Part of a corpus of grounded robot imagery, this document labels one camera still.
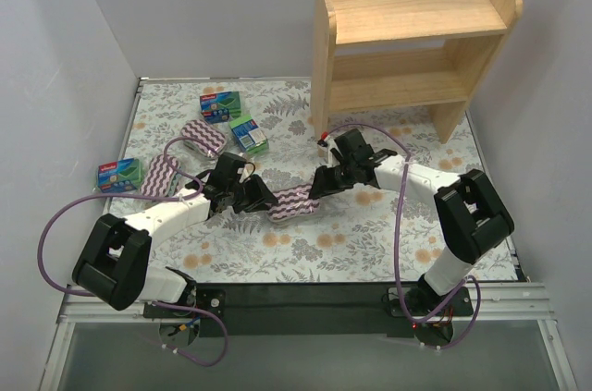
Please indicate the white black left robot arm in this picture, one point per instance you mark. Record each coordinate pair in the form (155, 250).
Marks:
(114, 263)

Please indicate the green blue sponge pack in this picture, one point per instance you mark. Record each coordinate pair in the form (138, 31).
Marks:
(220, 106)
(119, 176)
(250, 138)

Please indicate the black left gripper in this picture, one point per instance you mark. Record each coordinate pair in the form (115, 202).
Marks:
(247, 194)

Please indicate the floral patterned table mat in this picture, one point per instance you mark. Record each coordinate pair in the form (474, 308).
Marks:
(350, 238)

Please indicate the aluminium frame rail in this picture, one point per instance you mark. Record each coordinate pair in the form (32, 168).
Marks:
(499, 336)

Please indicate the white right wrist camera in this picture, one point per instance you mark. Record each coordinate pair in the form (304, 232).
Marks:
(327, 149)

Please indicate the wooden two-tier shelf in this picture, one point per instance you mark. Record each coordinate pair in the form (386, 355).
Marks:
(376, 54)

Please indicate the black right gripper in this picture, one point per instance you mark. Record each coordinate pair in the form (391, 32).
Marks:
(337, 177)

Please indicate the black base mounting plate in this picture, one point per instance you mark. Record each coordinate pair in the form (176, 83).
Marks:
(296, 309)

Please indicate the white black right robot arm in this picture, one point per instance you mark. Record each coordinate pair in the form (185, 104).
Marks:
(472, 217)

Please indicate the purple wavy sponge pack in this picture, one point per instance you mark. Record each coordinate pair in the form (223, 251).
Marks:
(293, 203)
(203, 138)
(161, 178)

